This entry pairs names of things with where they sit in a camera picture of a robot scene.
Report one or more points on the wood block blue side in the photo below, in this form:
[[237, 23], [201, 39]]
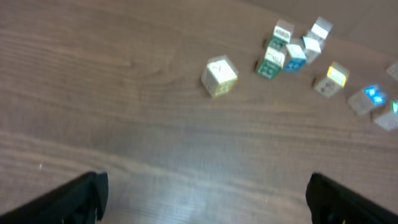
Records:
[[294, 58]]

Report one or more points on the yellow top block upper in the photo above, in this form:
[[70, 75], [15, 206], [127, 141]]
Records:
[[334, 80]]

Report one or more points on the plain wood block yellow side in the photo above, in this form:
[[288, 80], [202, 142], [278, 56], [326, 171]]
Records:
[[219, 76]]

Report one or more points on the plain white wood block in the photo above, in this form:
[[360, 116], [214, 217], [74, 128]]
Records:
[[311, 48]]

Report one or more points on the white wood block far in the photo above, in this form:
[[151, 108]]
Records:
[[320, 29]]

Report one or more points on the wood block green R side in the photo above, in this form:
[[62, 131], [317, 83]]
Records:
[[271, 64]]

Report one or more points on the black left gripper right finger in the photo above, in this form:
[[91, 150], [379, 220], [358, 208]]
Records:
[[332, 203]]

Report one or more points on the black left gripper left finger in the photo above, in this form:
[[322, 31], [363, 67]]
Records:
[[81, 200]]

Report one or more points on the green top wood block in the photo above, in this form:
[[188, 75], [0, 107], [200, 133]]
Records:
[[386, 116]]

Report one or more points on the blue top wood block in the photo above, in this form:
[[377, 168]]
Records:
[[367, 99]]

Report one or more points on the yellow top block far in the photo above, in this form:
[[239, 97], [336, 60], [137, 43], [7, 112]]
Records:
[[392, 70]]

